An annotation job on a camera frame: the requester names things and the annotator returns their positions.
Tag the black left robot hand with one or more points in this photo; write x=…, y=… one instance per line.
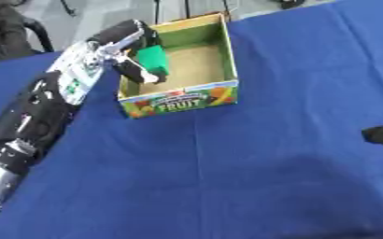
x=128, y=46

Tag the green block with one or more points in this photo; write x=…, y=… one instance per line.
x=154, y=59

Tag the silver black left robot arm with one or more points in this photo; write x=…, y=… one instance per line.
x=42, y=102

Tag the open cardboard box green inside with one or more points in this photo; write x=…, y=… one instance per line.
x=192, y=67

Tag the black chair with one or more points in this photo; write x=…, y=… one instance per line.
x=9, y=31

